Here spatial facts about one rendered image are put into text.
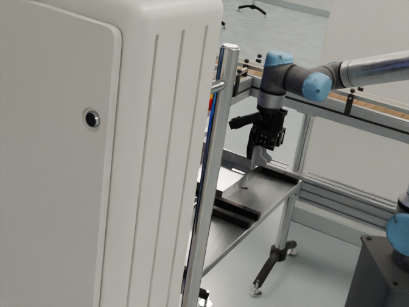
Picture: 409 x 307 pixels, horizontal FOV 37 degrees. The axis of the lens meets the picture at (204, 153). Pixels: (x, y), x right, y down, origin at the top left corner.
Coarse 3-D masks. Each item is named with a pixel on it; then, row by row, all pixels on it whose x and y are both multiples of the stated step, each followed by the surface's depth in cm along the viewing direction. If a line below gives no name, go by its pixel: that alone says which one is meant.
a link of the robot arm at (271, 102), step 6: (258, 96) 171; (264, 96) 169; (270, 96) 168; (276, 96) 168; (282, 96) 169; (258, 102) 171; (264, 102) 169; (270, 102) 169; (276, 102) 169; (282, 102) 170; (270, 108) 170; (276, 108) 170
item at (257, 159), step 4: (256, 148) 176; (260, 148) 176; (256, 152) 177; (260, 152) 176; (252, 156) 177; (256, 156) 177; (260, 156) 177; (248, 160) 178; (252, 160) 178; (256, 160) 178; (260, 160) 177; (264, 160) 176; (248, 164) 179; (252, 164) 179; (256, 164) 178; (260, 164) 178; (264, 164) 177; (252, 168) 181
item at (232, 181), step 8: (224, 152) 192; (232, 152) 190; (200, 160) 189; (224, 160) 192; (232, 160) 191; (240, 160) 189; (200, 168) 184; (224, 168) 186; (232, 168) 187; (240, 168) 188; (248, 168) 189; (256, 168) 183; (200, 176) 179; (224, 176) 181; (232, 176) 182; (240, 176) 183; (248, 176) 179; (224, 184) 176; (232, 184) 170; (240, 184) 175; (216, 192) 166; (224, 192) 166; (232, 192) 172
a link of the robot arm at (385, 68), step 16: (336, 64) 169; (352, 64) 165; (368, 64) 161; (384, 64) 158; (400, 64) 155; (336, 80) 168; (352, 80) 165; (368, 80) 163; (384, 80) 161; (400, 80) 159
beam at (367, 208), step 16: (272, 160) 281; (304, 176) 270; (320, 176) 272; (304, 192) 271; (320, 192) 267; (336, 192) 265; (352, 192) 261; (368, 192) 264; (320, 208) 270; (336, 208) 266; (352, 208) 262; (368, 208) 258; (384, 208) 255; (368, 224) 260; (384, 224) 257
